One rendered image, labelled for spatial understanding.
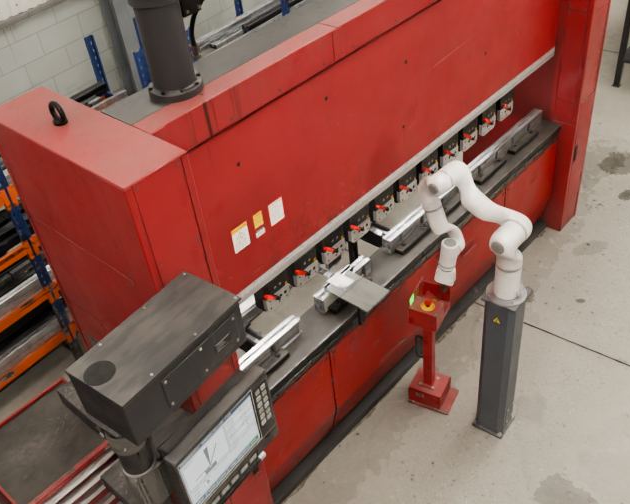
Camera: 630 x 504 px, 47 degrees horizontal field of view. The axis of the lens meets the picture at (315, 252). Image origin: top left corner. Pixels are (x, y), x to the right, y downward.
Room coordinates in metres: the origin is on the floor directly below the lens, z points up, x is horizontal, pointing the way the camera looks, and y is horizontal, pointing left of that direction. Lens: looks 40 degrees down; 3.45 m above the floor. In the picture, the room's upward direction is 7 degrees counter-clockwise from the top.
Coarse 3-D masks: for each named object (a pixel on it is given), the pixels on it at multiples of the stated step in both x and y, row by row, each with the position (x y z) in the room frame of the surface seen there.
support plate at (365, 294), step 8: (352, 272) 2.77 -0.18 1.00; (360, 280) 2.70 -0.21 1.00; (368, 280) 2.69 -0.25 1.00; (328, 288) 2.67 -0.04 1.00; (336, 288) 2.66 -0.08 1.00; (352, 288) 2.65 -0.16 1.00; (360, 288) 2.64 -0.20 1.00; (368, 288) 2.63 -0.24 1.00; (376, 288) 2.63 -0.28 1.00; (384, 288) 2.62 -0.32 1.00; (344, 296) 2.60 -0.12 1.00; (352, 296) 2.59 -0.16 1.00; (360, 296) 2.58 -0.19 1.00; (368, 296) 2.58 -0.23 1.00; (376, 296) 2.57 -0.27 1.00; (384, 296) 2.57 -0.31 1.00; (352, 304) 2.54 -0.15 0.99; (360, 304) 2.53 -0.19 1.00; (368, 304) 2.52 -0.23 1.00; (376, 304) 2.52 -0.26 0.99
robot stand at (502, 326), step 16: (528, 288) 2.49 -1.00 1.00; (496, 320) 2.42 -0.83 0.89; (512, 320) 2.38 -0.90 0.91; (496, 336) 2.41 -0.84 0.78; (512, 336) 2.38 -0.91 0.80; (496, 352) 2.41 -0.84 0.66; (512, 352) 2.39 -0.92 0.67; (480, 368) 2.48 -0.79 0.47; (496, 368) 2.40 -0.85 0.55; (512, 368) 2.41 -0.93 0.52; (480, 384) 2.47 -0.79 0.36; (496, 384) 2.40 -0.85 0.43; (512, 384) 2.43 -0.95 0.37; (480, 400) 2.45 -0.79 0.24; (496, 400) 2.39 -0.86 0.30; (512, 400) 2.45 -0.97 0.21; (480, 416) 2.45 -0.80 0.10; (496, 416) 2.39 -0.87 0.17; (512, 416) 2.48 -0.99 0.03; (496, 432) 2.38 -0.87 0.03
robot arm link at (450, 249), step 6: (444, 240) 2.74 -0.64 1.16; (450, 240) 2.73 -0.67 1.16; (456, 240) 2.74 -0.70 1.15; (444, 246) 2.70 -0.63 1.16; (450, 246) 2.69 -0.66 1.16; (456, 246) 2.69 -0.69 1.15; (444, 252) 2.69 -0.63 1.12; (450, 252) 2.68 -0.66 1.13; (456, 252) 2.69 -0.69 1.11; (444, 258) 2.69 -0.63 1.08; (450, 258) 2.68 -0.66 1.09; (456, 258) 2.70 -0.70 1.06; (444, 264) 2.69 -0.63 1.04; (450, 264) 2.68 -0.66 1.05
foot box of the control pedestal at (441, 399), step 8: (416, 376) 2.77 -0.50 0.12; (440, 376) 2.75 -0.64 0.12; (448, 376) 2.74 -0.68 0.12; (416, 384) 2.71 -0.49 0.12; (440, 384) 2.69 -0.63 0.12; (448, 384) 2.72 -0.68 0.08; (416, 392) 2.67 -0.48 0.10; (424, 392) 2.65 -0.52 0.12; (432, 392) 2.64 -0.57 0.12; (440, 392) 2.63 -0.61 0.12; (448, 392) 2.71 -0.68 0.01; (456, 392) 2.71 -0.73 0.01; (408, 400) 2.69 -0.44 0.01; (416, 400) 2.67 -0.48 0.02; (424, 400) 2.65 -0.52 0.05; (432, 400) 2.62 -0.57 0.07; (440, 400) 2.61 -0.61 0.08; (448, 400) 2.66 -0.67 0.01; (432, 408) 2.61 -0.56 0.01; (440, 408) 2.61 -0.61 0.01; (448, 408) 2.60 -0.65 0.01
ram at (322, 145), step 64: (448, 0) 3.35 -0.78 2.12; (512, 0) 3.78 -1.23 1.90; (384, 64) 3.00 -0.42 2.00; (448, 64) 3.36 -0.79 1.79; (512, 64) 3.83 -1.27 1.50; (256, 128) 2.45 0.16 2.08; (320, 128) 2.69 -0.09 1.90; (384, 128) 2.99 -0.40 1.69; (448, 128) 3.37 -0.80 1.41; (256, 192) 2.41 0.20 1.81; (320, 192) 2.66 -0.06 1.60; (256, 256) 2.36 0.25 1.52
